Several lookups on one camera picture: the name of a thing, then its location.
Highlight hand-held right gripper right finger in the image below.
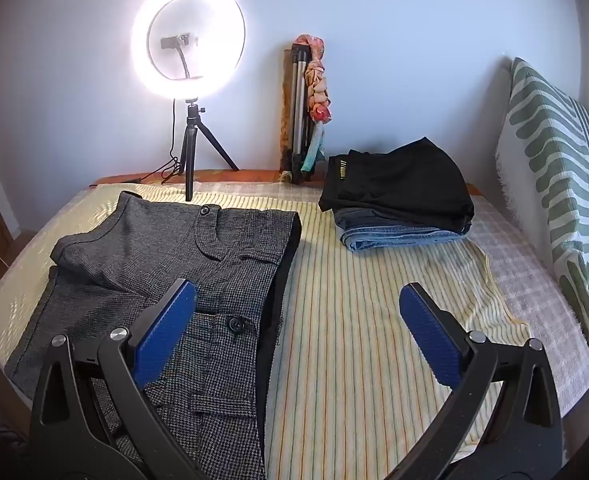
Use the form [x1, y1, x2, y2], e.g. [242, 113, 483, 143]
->
[389, 282, 565, 480]

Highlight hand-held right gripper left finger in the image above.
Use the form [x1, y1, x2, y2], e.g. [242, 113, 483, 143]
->
[29, 278, 210, 480]

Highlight grey houndstooth pants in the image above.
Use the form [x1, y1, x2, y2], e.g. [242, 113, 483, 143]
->
[4, 191, 302, 480]

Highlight folded black pants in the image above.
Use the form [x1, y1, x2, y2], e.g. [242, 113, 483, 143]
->
[318, 136, 475, 235]

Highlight yellow striped sheet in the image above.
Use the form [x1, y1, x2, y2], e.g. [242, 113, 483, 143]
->
[0, 180, 532, 480]

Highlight pink checked bed sheet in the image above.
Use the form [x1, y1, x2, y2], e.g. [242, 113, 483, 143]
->
[454, 195, 589, 451]

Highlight folded blue jeans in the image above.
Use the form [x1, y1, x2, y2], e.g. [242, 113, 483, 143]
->
[334, 207, 467, 253]

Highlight black mini tripod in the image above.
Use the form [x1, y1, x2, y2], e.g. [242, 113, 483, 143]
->
[182, 97, 240, 203]

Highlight green patterned pillow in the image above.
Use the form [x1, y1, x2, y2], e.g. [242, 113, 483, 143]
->
[494, 57, 589, 411]

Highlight brown wooden board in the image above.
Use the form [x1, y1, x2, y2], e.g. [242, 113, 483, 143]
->
[278, 46, 297, 183]

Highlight black phone holder gooseneck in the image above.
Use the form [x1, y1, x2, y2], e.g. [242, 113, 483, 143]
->
[159, 33, 205, 81]

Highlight black power cable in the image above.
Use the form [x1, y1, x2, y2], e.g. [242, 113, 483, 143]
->
[88, 99, 182, 188]

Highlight round ring light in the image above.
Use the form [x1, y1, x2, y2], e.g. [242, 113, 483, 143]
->
[130, 0, 248, 101]

